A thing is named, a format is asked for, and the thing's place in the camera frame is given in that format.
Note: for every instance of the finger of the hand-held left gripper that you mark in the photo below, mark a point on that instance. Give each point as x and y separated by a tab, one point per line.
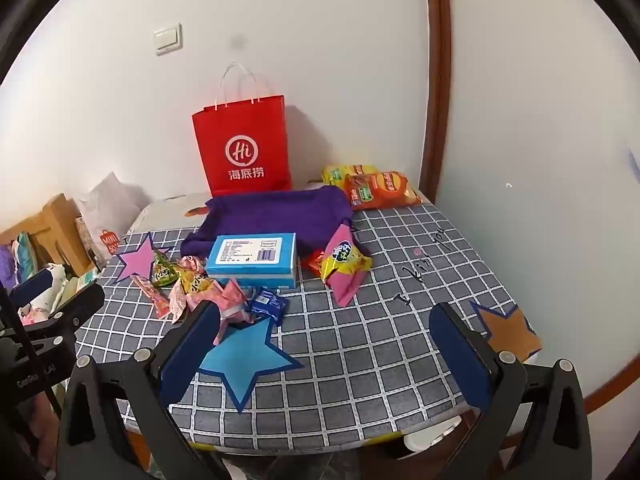
32	286
77	307

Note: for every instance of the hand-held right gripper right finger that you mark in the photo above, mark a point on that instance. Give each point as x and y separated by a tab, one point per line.
457	360

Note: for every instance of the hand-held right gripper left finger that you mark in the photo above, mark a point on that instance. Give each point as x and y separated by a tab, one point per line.
192	350

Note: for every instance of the long pink stick packet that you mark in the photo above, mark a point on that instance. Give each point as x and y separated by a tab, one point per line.
150	295

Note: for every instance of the green snack packet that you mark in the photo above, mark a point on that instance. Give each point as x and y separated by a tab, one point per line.
162	272

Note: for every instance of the blue cookie packet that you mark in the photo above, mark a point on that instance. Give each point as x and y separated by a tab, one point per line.
267	305

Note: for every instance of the red candy packet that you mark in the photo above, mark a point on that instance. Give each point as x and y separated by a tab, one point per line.
314	262

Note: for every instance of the pink and yellow snack packet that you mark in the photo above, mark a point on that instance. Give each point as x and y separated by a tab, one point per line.
342	260

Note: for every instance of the purple cloth bag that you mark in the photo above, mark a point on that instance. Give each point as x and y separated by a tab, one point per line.
270	215

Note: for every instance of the purple plastic bag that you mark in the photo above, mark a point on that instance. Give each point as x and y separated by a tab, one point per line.
5	262

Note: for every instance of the teal printed packet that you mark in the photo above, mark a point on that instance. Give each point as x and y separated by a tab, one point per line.
22	250

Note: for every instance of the blue paper star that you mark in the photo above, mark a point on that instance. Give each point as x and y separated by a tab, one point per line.
245	360

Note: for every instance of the brown cardboard box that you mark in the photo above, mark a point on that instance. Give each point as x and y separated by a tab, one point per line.
60	230

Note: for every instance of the orange paper star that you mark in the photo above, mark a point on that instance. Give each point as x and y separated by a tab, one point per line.
515	335

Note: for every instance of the pink paper star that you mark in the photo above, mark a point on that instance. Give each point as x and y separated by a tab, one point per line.
140	260

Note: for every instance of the grey checked tablecloth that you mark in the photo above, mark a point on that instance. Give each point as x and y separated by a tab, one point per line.
350	360

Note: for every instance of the white plastic bag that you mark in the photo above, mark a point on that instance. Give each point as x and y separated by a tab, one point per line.
110	205

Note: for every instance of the blue cardboard box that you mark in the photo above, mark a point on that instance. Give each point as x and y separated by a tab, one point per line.
250	255

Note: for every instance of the white fruit print cloth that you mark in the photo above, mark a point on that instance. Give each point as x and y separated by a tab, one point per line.
165	210

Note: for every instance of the orange chip bag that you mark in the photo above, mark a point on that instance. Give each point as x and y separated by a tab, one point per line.
385	190

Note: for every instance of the red paper bag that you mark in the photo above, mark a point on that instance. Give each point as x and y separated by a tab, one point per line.
240	135

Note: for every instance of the yellow chip bag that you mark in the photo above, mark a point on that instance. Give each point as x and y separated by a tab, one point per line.
332	175

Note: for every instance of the brown wooden door frame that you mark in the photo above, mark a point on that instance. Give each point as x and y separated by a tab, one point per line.
440	85

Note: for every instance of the white light switch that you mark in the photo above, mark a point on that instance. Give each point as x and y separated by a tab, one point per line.
168	39

